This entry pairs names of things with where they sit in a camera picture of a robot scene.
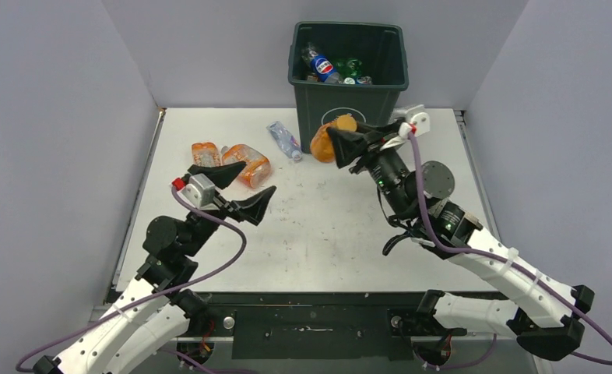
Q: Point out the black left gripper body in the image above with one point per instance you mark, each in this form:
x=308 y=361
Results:
x=202 y=227

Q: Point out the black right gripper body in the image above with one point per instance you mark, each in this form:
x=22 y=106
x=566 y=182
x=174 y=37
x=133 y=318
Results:
x=386 y=167

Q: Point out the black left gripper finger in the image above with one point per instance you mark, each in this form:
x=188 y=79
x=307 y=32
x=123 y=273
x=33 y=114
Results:
x=253 y=209
x=221 y=176

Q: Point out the orange tea bottle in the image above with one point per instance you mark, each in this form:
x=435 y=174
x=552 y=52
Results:
x=321 y=145

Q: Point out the crushed orange bottle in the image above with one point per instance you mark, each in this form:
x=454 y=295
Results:
x=257 y=167
x=206 y=154

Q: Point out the green plastic bottle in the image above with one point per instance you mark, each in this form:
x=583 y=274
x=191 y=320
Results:
x=349 y=67

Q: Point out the Pepsi bottle blue label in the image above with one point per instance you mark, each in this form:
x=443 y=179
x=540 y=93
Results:
x=320 y=64

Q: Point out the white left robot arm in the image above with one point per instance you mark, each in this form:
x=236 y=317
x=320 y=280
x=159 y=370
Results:
x=158 y=303

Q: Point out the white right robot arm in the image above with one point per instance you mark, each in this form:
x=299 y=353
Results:
x=544 y=316

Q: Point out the bottles inside bin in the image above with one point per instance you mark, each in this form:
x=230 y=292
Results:
x=360 y=80

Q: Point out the dark green plastic trash bin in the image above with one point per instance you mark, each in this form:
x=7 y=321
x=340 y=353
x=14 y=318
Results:
x=382 y=50

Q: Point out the crushed clear bottle white cap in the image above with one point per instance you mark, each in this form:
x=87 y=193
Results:
x=285 y=140

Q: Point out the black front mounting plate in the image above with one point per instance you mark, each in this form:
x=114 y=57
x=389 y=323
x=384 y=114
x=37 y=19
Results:
x=312 y=325

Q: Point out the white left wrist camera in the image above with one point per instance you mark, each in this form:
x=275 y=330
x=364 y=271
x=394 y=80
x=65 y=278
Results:
x=199 y=190

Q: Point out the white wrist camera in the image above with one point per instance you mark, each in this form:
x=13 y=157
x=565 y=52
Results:
x=199 y=190
x=411 y=119

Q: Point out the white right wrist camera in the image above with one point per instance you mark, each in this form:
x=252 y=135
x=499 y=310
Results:
x=411 y=119

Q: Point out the aluminium rail frame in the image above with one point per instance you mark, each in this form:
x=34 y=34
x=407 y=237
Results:
x=471 y=149

